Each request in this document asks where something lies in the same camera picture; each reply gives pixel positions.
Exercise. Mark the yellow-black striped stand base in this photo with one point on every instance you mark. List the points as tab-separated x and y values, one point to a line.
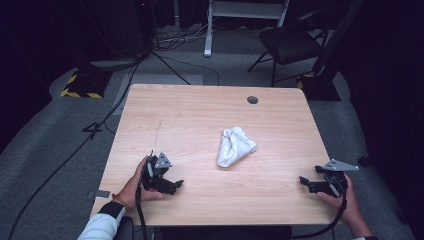
85	85
321	90

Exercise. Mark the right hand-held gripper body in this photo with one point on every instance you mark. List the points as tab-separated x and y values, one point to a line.
338	165

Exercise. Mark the person's left hand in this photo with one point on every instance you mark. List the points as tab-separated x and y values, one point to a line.
130	191

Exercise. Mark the dark equipment cabinet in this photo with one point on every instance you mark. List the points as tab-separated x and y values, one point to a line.
116	30

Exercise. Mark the white towel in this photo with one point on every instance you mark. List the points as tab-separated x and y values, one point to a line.
235	146

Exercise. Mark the grey tape strip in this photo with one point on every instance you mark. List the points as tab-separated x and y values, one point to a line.
100	194

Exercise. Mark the white desk frame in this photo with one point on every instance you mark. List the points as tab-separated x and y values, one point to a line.
208	36

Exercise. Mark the person's dark trousers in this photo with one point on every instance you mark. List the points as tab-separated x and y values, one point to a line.
223	233

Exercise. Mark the person's right hand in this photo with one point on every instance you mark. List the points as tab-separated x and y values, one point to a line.
350	206

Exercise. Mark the black slanted stand post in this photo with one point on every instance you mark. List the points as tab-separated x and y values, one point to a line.
335	40

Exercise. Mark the small black floor object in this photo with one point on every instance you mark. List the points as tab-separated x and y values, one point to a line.
364	161

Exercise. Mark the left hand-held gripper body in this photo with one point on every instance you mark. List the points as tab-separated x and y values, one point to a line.
163	161

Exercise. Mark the black folding chair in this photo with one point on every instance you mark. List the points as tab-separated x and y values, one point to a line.
290	41

